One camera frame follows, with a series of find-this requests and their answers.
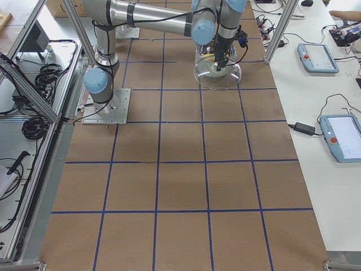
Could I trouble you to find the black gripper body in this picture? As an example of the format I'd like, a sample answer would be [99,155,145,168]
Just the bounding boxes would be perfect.
[214,33,234,64]

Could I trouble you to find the glass pot lid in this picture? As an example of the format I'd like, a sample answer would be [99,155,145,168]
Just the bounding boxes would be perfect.
[193,58,242,90]

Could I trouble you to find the yellow corn cob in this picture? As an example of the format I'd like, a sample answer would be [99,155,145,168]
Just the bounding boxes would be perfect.
[203,54,215,62]

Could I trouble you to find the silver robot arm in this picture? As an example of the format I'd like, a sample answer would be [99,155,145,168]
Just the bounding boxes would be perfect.
[82,1,248,106]

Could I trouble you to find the pale green cooking pot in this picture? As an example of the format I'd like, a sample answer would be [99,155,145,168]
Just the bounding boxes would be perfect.
[195,41,237,64]

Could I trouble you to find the far blue teach pendant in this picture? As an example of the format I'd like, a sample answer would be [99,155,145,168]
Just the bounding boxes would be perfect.
[297,43,339,74]

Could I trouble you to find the blue teach pendant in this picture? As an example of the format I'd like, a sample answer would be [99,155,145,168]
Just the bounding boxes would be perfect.
[297,43,339,74]
[320,114,360,163]

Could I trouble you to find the black power adapter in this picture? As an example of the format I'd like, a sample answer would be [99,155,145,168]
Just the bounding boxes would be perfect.
[294,122,315,136]

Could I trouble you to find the near blue teach pendant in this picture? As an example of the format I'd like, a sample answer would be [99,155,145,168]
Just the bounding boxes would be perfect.
[320,114,360,163]

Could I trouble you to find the cardboard box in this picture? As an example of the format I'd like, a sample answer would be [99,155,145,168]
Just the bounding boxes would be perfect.
[46,0,94,18]

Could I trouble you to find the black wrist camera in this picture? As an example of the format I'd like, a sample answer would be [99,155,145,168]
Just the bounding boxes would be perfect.
[236,25,248,48]

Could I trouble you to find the aluminium frame post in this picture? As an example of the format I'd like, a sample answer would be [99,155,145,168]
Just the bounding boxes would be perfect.
[264,0,298,64]

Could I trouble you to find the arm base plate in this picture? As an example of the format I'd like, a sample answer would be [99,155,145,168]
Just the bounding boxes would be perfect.
[116,25,140,40]
[81,89,131,125]

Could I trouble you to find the coiled black cables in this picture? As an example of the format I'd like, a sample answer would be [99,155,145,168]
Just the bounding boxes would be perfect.
[21,116,49,141]

